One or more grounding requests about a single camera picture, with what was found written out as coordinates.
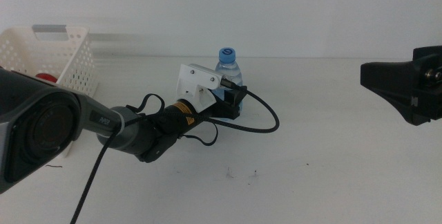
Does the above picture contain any red cola can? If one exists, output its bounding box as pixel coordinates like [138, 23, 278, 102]
[35, 73, 59, 84]

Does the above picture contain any clear water bottle blue cap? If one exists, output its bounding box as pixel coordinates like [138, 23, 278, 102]
[213, 46, 244, 114]

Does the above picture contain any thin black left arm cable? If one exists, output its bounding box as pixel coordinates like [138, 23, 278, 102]
[126, 93, 219, 147]

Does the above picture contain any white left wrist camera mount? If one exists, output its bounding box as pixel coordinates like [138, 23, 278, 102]
[175, 63, 225, 113]

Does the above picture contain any white perforated plastic basket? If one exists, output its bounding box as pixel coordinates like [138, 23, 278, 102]
[0, 25, 99, 158]

